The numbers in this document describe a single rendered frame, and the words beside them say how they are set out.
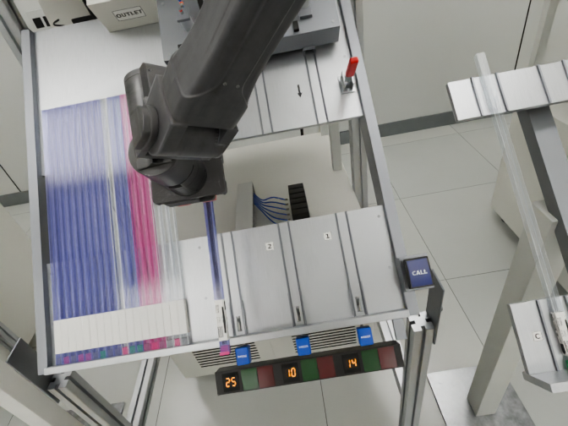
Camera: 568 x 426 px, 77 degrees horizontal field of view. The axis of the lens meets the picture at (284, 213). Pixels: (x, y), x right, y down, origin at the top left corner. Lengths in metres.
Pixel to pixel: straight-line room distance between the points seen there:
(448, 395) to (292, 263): 0.88
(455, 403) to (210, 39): 1.30
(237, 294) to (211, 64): 0.47
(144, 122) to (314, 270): 0.43
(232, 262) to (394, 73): 2.09
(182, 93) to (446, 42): 2.43
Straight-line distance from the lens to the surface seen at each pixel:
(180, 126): 0.32
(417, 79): 2.66
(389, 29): 2.50
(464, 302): 1.64
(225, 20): 0.28
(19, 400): 1.34
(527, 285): 0.88
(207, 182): 0.50
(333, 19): 0.76
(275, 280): 0.67
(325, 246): 0.66
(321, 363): 0.69
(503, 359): 1.11
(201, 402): 1.49
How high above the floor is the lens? 1.27
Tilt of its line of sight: 38 degrees down
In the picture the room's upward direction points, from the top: 12 degrees counter-clockwise
